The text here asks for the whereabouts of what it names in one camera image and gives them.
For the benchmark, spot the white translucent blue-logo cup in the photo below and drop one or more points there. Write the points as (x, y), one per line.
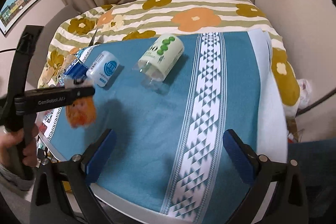
(103, 68)

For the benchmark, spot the white plastic bag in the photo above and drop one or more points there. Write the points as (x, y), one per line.
(305, 91)

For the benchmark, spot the teal patterned cloth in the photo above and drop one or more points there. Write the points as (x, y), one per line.
(169, 164)

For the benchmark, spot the person's left hand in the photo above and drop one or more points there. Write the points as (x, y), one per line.
(11, 139)

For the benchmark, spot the green label clear cup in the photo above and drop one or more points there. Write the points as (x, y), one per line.
(158, 61)

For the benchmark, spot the orange cartoon bottle cup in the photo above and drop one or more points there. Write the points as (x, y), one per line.
(82, 112)

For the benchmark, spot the person's teal trouser leg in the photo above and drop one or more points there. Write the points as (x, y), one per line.
(316, 160)

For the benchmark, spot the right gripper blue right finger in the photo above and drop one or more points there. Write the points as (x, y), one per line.
(242, 156)

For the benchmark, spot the floral striped quilt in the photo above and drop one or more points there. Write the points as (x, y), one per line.
(151, 18)

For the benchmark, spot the blue label clear cup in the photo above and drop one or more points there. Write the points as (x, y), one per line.
(76, 72)

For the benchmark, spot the framed picture on wall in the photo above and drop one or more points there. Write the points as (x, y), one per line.
(18, 1)

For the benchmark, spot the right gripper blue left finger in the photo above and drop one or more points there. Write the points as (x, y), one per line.
(96, 156)

